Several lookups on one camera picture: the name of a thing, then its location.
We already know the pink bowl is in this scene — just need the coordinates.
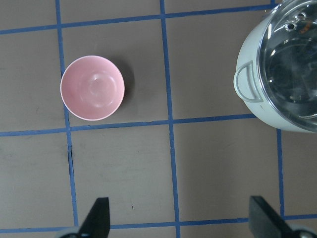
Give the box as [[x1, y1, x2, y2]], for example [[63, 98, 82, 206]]
[[60, 56, 125, 121]]

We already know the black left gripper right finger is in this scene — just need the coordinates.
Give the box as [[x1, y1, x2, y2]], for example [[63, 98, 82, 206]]
[[249, 195, 317, 238]]

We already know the glass pot lid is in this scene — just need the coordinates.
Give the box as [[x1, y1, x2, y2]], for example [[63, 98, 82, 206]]
[[258, 0, 317, 132]]

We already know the pale green cooking pot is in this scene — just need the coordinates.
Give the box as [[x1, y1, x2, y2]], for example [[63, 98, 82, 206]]
[[233, 0, 316, 133]]

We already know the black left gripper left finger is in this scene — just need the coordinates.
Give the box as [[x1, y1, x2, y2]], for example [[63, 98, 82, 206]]
[[54, 197, 110, 238]]

